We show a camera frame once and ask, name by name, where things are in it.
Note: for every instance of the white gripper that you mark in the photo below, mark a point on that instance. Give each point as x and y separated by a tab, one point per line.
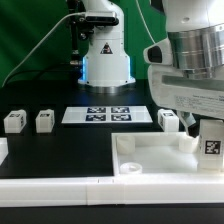
170	89

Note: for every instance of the white square tabletop tray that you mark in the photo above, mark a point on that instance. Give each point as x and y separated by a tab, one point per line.
157	153

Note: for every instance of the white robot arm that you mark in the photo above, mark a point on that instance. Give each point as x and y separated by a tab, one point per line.
186	69

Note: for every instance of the white U-shaped fence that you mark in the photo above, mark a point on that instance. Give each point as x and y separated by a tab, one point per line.
115	189

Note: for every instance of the white tag sheet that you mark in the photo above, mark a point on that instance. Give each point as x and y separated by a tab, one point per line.
106	114

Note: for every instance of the black camera stand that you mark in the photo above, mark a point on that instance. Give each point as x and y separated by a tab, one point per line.
75	6

